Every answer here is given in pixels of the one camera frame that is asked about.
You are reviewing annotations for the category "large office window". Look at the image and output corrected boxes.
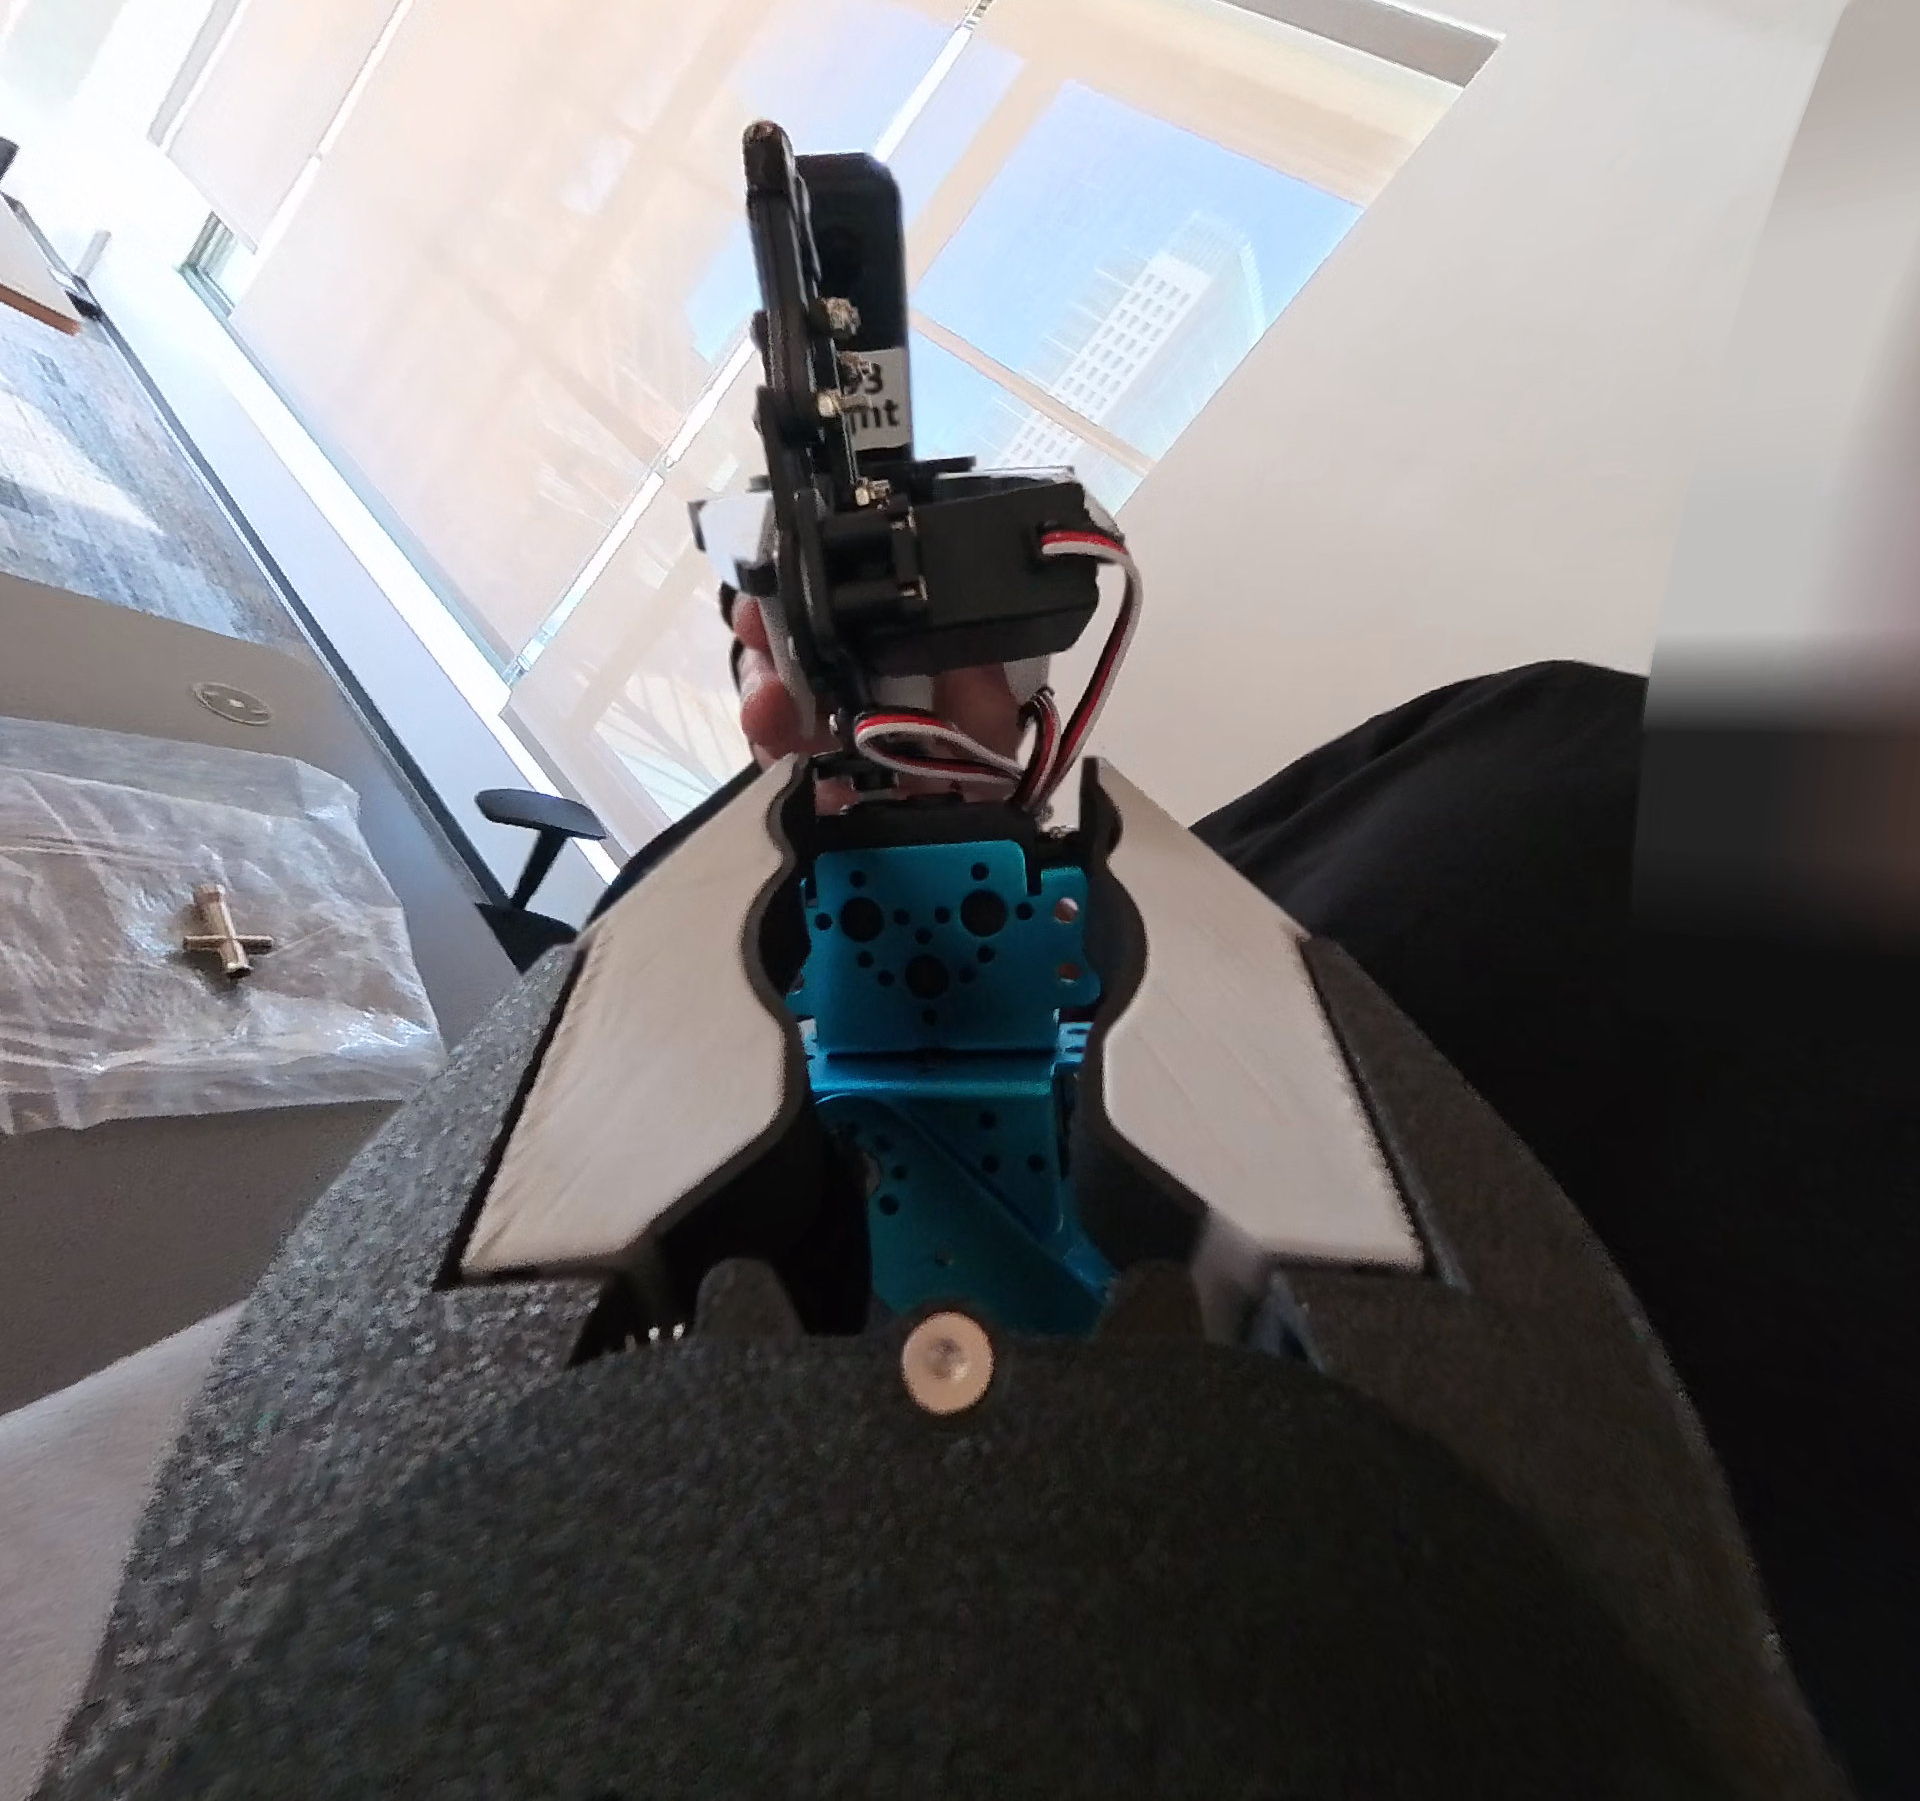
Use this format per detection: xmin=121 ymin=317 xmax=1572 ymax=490
xmin=0 ymin=0 xmax=1501 ymax=843

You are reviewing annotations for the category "large clear plastic bag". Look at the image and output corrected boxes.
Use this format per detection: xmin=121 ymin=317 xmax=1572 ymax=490
xmin=0 ymin=719 xmax=441 ymax=1141

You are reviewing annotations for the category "black mesh office chair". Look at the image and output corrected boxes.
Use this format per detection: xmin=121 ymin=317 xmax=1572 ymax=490
xmin=475 ymin=786 xmax=613 ymax=970

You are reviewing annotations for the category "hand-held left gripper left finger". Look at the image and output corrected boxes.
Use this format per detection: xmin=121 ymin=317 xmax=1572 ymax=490
xmin=452 ymin=762 xmax=811 ymax=1285

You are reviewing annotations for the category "person's right hand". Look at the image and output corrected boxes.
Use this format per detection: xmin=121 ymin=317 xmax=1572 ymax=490
xmin=726 ymin=594 xmax=1055 ymax=791

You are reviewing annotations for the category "blue black toy robot arm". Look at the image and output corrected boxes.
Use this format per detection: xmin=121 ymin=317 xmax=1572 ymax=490
xmin=739 ymin=121 xmax=1148 ymax=1342

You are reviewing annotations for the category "small metal cross wrench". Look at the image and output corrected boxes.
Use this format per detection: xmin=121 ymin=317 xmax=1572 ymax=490
xmin=182 ymin=884 xmax=277 ymax=993

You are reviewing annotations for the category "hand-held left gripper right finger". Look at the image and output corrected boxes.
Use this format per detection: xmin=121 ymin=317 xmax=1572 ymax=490
xmin=1083 ymin=758 xmax=1427 ymax=1269

